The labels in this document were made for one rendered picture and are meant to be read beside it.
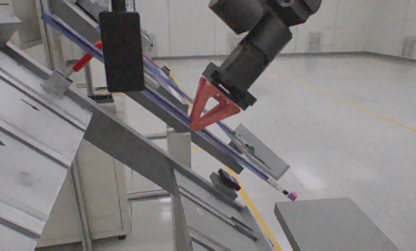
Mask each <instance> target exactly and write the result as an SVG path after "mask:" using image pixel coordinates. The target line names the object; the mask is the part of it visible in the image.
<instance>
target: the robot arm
mask: <svg viewBox="0 0 416 251"><path fill-rule="evenodd" d="M321 2H322V0H210V3H209V4H208V7H209V8H210V10H211V11H213V12H214V13H215V15H216V16H218V17H219V18H220V19H221V20H222V21H223V22H224V23H225V24H226V25H227V26H228V27H229V28H230V29H231V30H232V31H233V32H234V33H235V34H236V35H241V34H243V33H245V32H248V31H249V32H248V33H247V34H246V35H245V37H244V38H243V39H242V40H241V41H240V43H239V44H238V45H237V46H236V47H235V49H233V50H232V51H231V53H230V54H229V55H228V57H227V58H225V60H224V62H223V63H221V66H220V67H218V66H217V65H215V63H212V62H210V63H209V64H208V65H207V67H206V68H205V71H204V72H203V73H202V75H203V76H204V77H205V78H204V77H203V76H201V77H200V82H199V84H198V88H197V90H196V94H195V96H194V104H193V107H192V109H191V112H190V114H189V117H190V118H192V119H191V121H190V124H189V128H190V129H193V130H194V131H195V132H198V131H200V130H201V129H204V128H205V127H207V126H210V125H211V124H215V123H216V122H219V121H221V120H223V119H227V118H230V117H231V116H234V115H236V114H237V113H240V112H241V109H242V110H243V111H246V109H247V108H249V106H250V105H251V106H252V105H253V104H254V103H256V101H257V98H255V97H254V96H253V95H252V94H251V93H249V92H248V89H249V88H251V86H252V85H253V84H254V83H255V81H256V80H257V79H258V78H259V77H260V76H261V74H262V73H263V72H264V71H265V70H266V69H267V68H268V66H269V65H270V64H271V63H272V61H273V60H274V59H276V57H277V55H278V54H280V52H281V51H282V50H283V49H284V47H285V46H286V45H287V44H288V43H289V42H290V41H291V39H292V38H293V36H292V35H293V33H292V32H291V31H290V28H289V27H293V26H296V25H299V24H303V23H306V22H307V19H308V18H309V17H310V16H311V15H313V14H316V13H317V11H318V10H319V9H320V7H321ZM220 84H221V85H220ZM221 86H222V87H223V88H221ZM224 88H226V90H227V91H228V92H229V93H227V92H226V90H225V89H224ZM209 98H215V100H216V101H217V102H218V104H217V105H216V106H215V107H214V108H211V109H210V111H208V112H207V113H205V114H203V115H202V116H201V114H202V112H203V110H204V108H205V105H206V103H207V102H208V100H209ZM239 107H240V108H239Z"/></svg>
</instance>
